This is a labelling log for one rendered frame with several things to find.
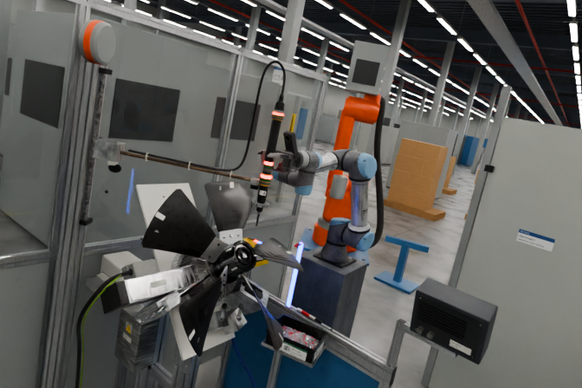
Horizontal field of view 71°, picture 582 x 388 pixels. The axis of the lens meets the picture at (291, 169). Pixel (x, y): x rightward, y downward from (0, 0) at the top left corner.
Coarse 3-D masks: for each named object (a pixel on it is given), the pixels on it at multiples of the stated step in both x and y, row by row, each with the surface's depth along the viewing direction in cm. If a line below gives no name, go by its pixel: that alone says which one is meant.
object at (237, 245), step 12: (240, 240) 153; (228, 252) 150; (240, 252) 152; (252, 252) 156; (216, 264) 154; (228, 264) 149; (240, 264) 148; (252, 264) 153; (216, 276) 152; (228, 276) 155
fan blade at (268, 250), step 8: (272, 240) 185; (256, 248) 172; (264, 248) 175; (272, 248) 178; (280, 248) 181; (264, 256) 164; (272, 256) 168; (280, 256) 172; (288, 256) 177; (288, 264) 170; (296, 264) 175
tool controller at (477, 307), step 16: (432, 288) 152; (448, 288) 152; (416, 304) 153; (432, 304) 148; (448, 304) 145; (464, 304) 144; (480, 304) 145; (416, 320) 155; (432, 320) 150; (448, 320) 146; (464, 320) 142; (480, 320) 138; (432, 336) 150; (448, 336) 147; (464, 336) 143; (480, 336) 139; (464, 352) 145; (480, 352) 141
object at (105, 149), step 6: (96, 138) 157; (102, 138) 162; (96, 144) 156; (102, 144) 156; (108, 144) 156; (114, 144) 156; (120, 144) 158; (96, 150) 157; (102, 150) 157; (108, 150) 157; (114, 150) 156; (120, 150) 160; (96, 156) 157; (102, 156) 157; (108, 156) 157; (114, 156) 157; (120, 156) 161
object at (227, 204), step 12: (216, 192) 170; (228, 192) 171; (240, 192) 172; (252, 192) 174; (216, 204) 167; (228, 204) 167; (240, 204) 168; (252, 204) 170; (216, 216) 165; (228, 216) 164; (240, 216) 164; (228, 228) 161; (240, 228) 161
